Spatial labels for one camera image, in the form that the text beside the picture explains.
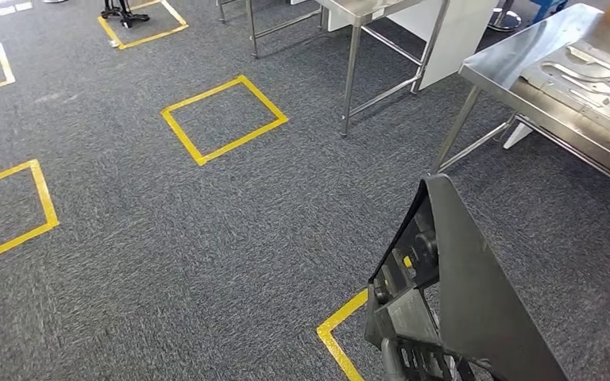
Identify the steel table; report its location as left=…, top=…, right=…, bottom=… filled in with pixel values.
left=215, top=0, right=327, bottom=59
left=315, top=0, right=450, bottom=139

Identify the black plastic plate holder part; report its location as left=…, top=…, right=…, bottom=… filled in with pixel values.
left=364, top=174, right=569, bottom=381

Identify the round pedestal base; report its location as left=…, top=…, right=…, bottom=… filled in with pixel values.
left=486, top=0, right=523, bottom=33

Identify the stamped grey metal panel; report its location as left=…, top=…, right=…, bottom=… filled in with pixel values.
left=510, top=39, right=610, bottom=191

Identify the steel workbench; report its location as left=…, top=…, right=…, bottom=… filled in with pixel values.
left=430, top=2, right=610, bottom=198

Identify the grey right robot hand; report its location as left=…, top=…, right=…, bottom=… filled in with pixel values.
left=380, top=337, right=407, bottom=381

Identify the black floor stand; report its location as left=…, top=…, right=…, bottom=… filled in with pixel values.
left=99, top=0, right=151, bottom=29

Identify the white partition panel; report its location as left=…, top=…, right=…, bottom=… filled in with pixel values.
left=328, top=0, right=500, bottom=91

